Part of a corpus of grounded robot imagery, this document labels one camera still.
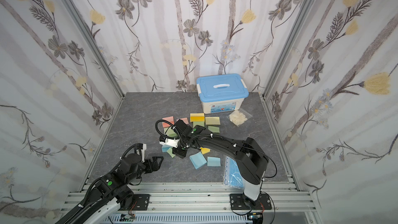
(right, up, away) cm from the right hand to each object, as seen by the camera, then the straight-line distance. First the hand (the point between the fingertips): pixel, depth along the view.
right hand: (176, 146), depth 80 cm
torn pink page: (+1, +12, +28) cm, 31 cm away
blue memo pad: (-8, -3, +8) cm, 12 cm away
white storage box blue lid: (+26, +30, +18) cm, 44 cm away
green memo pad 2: (0, +9, -13) cm, 16 cm away
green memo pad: (+13, +10, +26) cm, 30 cm away
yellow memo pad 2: (+15, -5, +11) cm, 19 cm away
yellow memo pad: (+10, +14, +28) cm, 33 cm away
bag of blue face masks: (+30, -17, +1) cm, 34 cm away
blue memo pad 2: (+11, -9, +7) cm, 16 cm away
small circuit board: (-21, -31, -10) cm, 38 cm away
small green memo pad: (-3, -3, 0) cm, 4 cm away
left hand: (-9, -7, -1) cm, 11 cm away
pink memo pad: (-10, +13, +30) cm, 34 cm away
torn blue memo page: (+20, -11, +9) cm, 24 cm away
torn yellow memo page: (+21, +12, +25) cm, 35 cm away
